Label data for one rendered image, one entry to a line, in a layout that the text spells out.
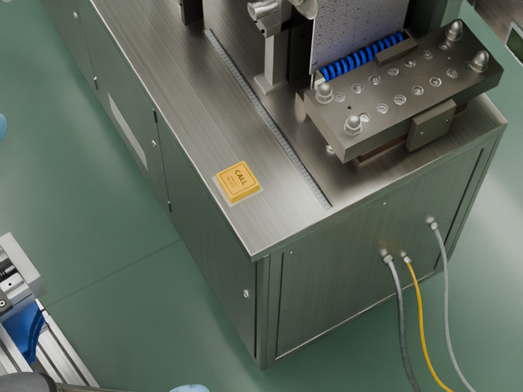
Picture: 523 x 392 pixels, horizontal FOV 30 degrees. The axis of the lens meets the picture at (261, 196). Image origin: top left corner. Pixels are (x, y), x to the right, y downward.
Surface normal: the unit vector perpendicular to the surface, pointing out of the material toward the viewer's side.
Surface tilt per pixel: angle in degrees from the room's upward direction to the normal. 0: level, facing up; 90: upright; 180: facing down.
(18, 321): 0
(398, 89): 0
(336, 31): 90
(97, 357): 0
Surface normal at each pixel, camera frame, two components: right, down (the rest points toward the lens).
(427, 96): 0.01, -0.47
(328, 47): 0.50, 0.77
